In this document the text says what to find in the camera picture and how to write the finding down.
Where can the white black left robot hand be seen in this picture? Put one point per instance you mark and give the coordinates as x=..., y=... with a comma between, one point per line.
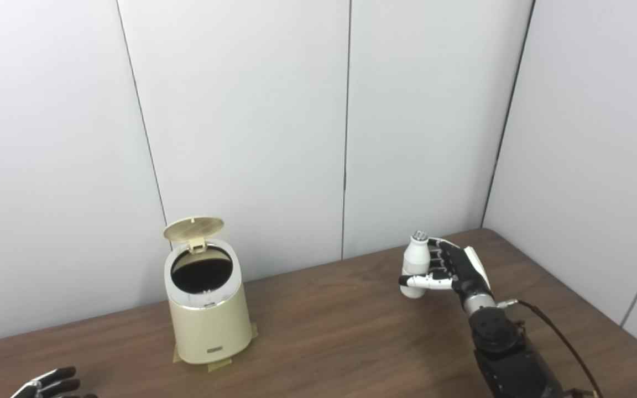
x=53, y=384

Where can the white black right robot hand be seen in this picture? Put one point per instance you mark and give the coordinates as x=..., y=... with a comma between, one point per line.
x=465, y=271

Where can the small white plastic bottle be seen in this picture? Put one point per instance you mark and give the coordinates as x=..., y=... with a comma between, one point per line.
x=415, y=257

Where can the cream-colored bin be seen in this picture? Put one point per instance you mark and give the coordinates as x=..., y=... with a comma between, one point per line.
x=210, y=329

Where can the round cream bin lid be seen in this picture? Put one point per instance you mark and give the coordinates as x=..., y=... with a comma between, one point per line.
x=194, y=228

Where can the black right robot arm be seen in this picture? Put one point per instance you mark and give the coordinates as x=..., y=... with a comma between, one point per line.
x=512, y=359

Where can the yellow masking tape piece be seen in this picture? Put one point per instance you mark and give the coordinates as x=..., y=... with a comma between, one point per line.
x=254, y=331
x=219, y=365
x=176, y=355

